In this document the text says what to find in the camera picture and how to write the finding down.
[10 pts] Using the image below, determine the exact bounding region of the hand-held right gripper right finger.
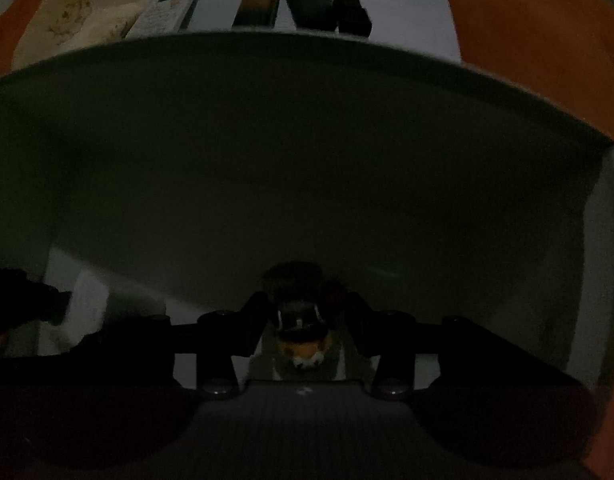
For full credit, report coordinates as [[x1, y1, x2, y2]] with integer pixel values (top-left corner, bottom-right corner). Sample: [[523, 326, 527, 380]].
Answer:
[[327, 287, 492, 401]]

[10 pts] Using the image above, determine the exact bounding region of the orange desktop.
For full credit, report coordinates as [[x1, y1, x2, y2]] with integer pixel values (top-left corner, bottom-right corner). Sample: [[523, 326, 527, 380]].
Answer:
[[0, 0, 614, 480]]

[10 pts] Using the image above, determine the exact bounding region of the white storage box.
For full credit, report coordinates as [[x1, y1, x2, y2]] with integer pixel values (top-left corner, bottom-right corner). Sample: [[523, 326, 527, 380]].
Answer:
[[0, 30, 614, 396]]

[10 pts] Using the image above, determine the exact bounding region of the small orange black object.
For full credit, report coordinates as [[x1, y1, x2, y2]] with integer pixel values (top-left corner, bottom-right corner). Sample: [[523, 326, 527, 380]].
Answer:
[[273, 297, 334, 373]]

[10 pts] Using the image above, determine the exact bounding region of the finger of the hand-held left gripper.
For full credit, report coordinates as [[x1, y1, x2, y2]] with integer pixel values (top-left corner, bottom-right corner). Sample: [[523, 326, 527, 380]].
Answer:
[[0, 267, 72, 345]]

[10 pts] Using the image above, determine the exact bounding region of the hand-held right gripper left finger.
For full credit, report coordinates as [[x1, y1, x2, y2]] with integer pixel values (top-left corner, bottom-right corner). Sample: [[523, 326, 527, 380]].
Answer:
[[90, 290, 280, 401]]

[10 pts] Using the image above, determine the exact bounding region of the small black bottle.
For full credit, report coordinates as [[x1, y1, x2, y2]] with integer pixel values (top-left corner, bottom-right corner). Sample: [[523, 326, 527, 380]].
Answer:
[[333, 0, 373, 37]]

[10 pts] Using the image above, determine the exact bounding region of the beige crumpled cloth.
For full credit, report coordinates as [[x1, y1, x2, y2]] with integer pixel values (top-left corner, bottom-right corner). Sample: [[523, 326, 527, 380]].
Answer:
[[12, 0, 155, 70]]

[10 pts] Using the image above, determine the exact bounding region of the white remote control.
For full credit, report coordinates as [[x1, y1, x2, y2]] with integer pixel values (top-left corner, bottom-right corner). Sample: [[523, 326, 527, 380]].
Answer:
[[124, 0, 200, 39]]

